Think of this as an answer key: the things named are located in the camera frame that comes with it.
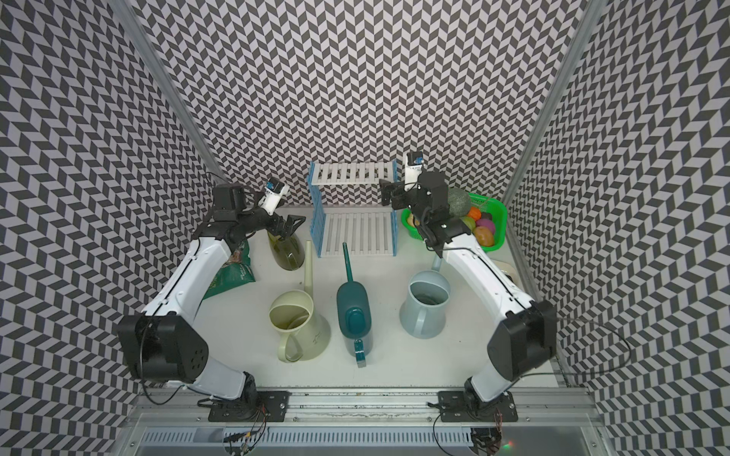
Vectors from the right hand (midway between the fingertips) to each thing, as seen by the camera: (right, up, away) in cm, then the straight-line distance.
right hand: (396, 182), depth 77 cm
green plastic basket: (+40, -6, +34) cm, 53 cm away
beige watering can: (-25, -42, 0) cm, 49 cm away
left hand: (-30, -7, +5) cm, 32 cm away
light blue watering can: (+7, -34, -6) cm, 35 cm away
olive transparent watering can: (-34, -20, +14) cm, 42 cm away
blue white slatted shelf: (-20, -3, +47) cm, 51 cm away
